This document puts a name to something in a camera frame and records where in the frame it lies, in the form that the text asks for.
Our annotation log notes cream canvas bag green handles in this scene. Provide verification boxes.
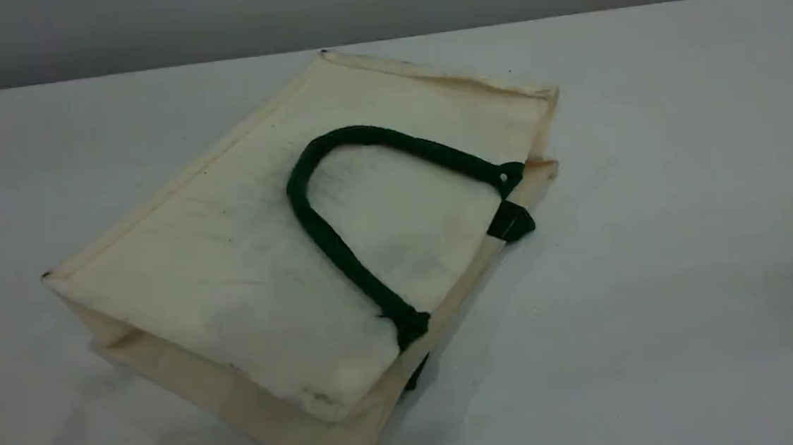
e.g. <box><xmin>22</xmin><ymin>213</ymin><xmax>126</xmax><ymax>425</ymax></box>
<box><xmin>24</xmin><ymin>30</ymin><xmax>588</xmax><ymax>445</ymax></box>

